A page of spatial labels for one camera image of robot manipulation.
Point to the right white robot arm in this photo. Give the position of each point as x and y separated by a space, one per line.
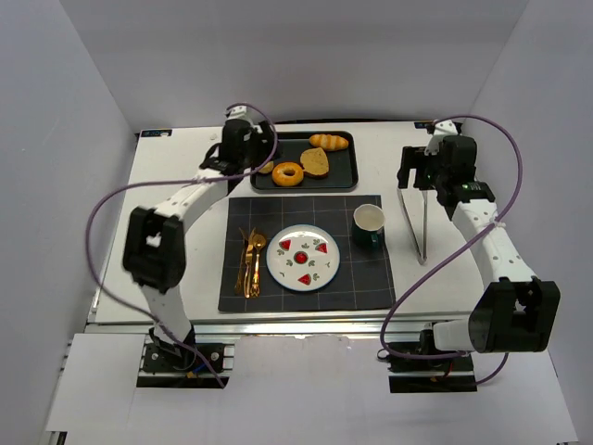
517 310

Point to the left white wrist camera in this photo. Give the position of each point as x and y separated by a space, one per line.
242 113

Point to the gold knife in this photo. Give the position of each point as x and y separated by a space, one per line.
250 279

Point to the brown bread slice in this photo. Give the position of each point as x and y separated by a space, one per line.
315 163

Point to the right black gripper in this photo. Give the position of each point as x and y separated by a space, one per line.
412 168

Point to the gold spoon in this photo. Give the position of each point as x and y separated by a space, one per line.
260 242

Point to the green mug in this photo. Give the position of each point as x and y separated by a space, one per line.
368 224

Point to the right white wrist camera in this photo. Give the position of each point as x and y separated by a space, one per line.
440 130

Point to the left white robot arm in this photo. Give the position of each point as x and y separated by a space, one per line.
155 251

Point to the black grid placemat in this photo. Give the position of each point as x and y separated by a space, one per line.
364 279

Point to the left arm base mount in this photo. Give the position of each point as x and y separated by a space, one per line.
161 369

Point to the striped bread roll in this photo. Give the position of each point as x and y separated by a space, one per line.
329 142

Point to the black baking tray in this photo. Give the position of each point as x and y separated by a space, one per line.
343 172

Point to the white strawberry plate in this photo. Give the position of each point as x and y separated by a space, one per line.
302 258

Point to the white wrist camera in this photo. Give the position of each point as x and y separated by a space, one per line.
242 113
440 130

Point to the small round bun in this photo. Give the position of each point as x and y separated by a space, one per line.
267 168

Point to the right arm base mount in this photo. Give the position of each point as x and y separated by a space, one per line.
408 376

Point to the glazed donut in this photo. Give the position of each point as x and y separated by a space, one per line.
287 174

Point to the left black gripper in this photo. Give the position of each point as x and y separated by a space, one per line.
267 145

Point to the metal tongs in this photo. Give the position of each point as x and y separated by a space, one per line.
418 233

